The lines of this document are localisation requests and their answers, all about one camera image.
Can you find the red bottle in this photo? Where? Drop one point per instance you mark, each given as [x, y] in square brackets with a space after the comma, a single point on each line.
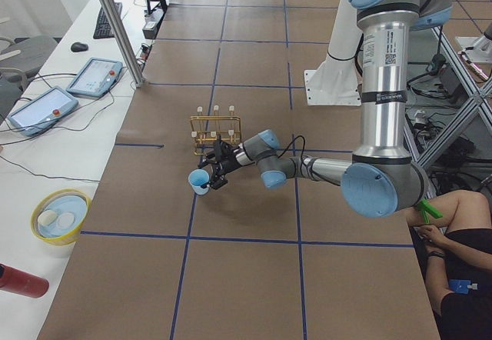
[22, 283]

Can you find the near blue teach pendant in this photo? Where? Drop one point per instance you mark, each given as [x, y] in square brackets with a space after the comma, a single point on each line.
[43, 112]

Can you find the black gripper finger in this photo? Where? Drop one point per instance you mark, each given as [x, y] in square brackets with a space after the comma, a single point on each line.
[218, 179]
[208, 159]

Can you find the light blue plastic cup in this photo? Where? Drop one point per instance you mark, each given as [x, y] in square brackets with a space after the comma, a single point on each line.
[199, 181]

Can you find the green clip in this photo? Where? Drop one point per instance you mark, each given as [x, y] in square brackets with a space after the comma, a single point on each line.
[427, 210]

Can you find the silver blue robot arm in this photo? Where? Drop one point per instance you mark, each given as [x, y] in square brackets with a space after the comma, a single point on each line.
[366, 65]

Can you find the grey office chair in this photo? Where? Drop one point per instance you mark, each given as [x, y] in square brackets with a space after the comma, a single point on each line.
[24, 60]

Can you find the far blue teach pendant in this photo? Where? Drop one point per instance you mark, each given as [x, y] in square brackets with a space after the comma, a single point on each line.
[96, 78]

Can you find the gold wire cup holder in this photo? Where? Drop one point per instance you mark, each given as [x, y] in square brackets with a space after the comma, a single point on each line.
[206, 129]

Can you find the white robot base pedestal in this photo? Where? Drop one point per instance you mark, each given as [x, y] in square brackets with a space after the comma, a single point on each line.
[335, 81]

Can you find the seated person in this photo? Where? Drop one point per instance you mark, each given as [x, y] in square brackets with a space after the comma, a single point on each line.
[457, 274]

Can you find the yellow bowl with blue plate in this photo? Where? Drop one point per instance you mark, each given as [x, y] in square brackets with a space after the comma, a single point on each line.
[58, 218]

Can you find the black computer mouse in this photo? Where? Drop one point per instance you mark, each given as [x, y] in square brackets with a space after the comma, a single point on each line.
[79, 47]

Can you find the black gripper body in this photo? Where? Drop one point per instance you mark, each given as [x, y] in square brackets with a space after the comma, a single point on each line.
[228, 164]

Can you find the aluminium frame post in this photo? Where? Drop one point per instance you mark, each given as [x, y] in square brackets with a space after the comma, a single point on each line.
[123, 41]

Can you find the black keyboard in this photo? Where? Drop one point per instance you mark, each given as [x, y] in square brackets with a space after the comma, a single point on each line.
[102, 26]

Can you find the blue teach pendant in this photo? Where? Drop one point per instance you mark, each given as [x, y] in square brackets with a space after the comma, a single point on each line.
[96, 78]
[43, 112]

